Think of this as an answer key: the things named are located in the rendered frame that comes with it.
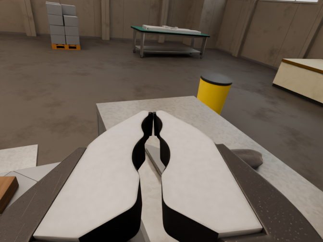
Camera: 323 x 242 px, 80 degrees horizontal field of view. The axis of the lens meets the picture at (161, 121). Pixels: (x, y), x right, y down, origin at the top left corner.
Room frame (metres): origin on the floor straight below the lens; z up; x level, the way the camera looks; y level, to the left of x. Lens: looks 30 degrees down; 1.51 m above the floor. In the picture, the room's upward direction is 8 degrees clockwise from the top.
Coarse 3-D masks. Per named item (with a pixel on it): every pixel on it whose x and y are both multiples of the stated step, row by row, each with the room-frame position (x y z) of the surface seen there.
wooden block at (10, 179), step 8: (0, 176) 0.46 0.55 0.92; (8, 176) 0.47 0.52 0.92; (0, 184) 0.43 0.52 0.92; (8, 184) 0.43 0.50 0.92; (16, 184) 0.46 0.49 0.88; (0, 192) 0.40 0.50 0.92; (8, 192) 0.41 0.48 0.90; (0, 200) 0.37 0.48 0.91; (8, 200) 0.40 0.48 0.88; (0, 208) 0.36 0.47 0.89
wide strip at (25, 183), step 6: (12, 174) 0.52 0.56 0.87; (18, 174) 0.52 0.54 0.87; (18, 180) 0.50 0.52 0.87; (24, 180) 0.50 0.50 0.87; (30, 180) 0.50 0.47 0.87; (18, 186) 0.47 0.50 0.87; (24, 186) 0.47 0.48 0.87; (30, 186) 0.48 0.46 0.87; (18, 192) 0.44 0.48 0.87; (24, 192) 0.45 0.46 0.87; (12, 198) 0.42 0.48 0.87
